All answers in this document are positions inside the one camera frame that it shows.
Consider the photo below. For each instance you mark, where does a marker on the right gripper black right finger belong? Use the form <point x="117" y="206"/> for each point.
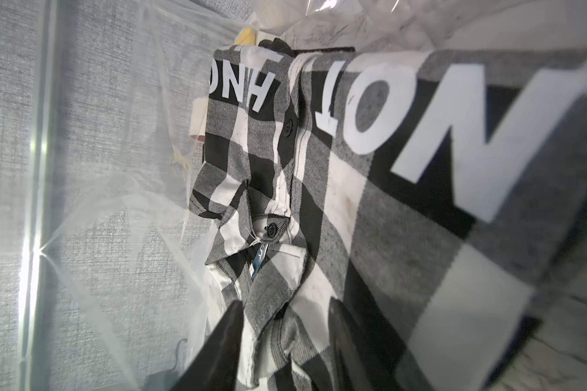
<point x="356" y="364"/>

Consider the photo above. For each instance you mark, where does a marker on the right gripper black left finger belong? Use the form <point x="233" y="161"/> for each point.
<point x="215" y="366"/>

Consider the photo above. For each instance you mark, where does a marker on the clear plastic vacuum bag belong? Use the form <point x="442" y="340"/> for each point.
<point x="108" y="293"/>

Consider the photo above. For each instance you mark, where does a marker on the black white checkered shirt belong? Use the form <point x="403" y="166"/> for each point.
<point x="440" y="196"/>

